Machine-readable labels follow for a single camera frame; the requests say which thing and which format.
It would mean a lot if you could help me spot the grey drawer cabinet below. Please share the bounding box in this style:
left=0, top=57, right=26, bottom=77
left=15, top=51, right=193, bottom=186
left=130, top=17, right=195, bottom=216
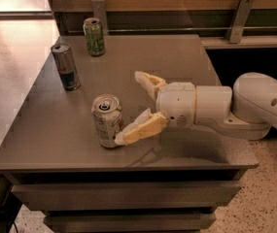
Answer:
left=0, top=34, right=260, bottom=233

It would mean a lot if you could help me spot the metal rail bracket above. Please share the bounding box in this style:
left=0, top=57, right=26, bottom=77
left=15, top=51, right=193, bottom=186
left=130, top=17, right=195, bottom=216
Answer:
left=225, top=0, right=255, bottom=44
left=91, top=0, right=108, bottom=35

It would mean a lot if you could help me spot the blue silver energy drink can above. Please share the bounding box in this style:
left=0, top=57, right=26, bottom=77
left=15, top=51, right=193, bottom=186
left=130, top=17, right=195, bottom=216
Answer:
left=51, top=43, right=81, bottom=91

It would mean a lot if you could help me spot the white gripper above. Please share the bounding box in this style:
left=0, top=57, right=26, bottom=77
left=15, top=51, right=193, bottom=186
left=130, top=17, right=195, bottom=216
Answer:
left=115, top=71, right=195, bottom=146

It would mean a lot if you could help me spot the white 7up can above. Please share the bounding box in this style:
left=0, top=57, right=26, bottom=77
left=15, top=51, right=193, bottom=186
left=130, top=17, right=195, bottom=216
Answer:
left=91, top=94, right=123, bottom=149

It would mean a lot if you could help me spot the right metal rail bracket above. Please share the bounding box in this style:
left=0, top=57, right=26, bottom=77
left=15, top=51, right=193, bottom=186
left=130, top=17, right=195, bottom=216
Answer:
left=225, top=0, right=255, bottom=44

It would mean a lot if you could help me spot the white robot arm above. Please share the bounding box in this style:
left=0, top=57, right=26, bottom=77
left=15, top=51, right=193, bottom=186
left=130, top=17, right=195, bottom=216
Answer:
left=115, top=71, right=277, bottom=146

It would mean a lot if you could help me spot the horizontal metal rail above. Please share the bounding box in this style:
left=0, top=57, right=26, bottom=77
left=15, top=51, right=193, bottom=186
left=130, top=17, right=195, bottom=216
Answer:
left=67, top=25, right=277, bottom=36

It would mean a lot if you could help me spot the left metal rail bracket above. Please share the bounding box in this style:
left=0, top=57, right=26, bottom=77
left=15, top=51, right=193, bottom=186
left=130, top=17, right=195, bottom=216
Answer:
left=91, top=0, right=108, bottom=35

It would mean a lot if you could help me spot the green soda can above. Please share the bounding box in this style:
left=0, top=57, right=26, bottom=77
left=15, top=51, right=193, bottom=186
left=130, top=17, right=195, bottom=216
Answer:
left=83, top=17, right=106, bottom=56

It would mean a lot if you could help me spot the lower grey drawer front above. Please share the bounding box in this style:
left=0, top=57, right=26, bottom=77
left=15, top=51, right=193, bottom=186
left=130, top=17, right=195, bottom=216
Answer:
left=44, top=214, right=216, bottom=233

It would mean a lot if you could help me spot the grey drawer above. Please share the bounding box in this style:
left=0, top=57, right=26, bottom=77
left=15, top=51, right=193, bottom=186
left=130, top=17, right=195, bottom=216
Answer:
left=13, top=181, right=240, bottom=211
left=44, top=214, right=216, bottom=233

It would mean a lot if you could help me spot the upper grey drawer front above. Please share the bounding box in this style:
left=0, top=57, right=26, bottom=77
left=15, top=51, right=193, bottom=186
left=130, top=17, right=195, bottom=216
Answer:
left=13, top=181, right=240, bottom=211

